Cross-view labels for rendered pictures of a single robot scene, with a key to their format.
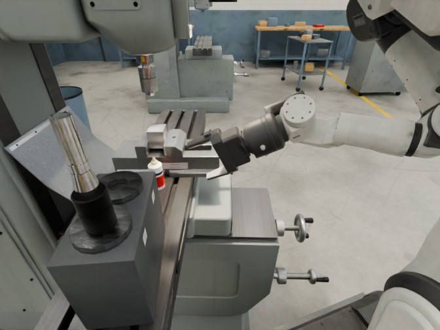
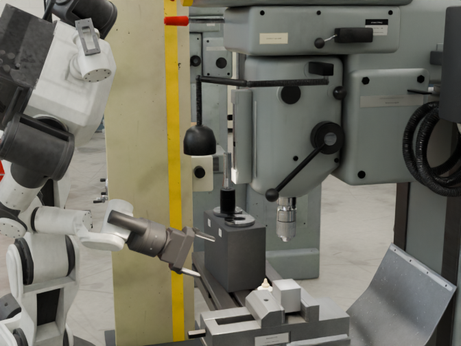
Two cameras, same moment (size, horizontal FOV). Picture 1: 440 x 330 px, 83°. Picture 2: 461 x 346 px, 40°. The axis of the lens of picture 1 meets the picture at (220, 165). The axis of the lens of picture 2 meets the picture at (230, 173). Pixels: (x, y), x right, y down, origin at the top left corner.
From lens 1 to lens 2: 2.13 m
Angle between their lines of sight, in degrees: 131
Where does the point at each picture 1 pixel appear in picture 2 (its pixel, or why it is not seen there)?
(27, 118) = (416, 246)
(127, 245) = (210, 212)
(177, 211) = (226, 303)
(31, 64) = (441, 208)
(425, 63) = not seen: hidden behind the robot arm
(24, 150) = (392, 257)
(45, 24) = not seen: hidden behind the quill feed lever
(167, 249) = (217, 285)
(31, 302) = not seen: outside the picture
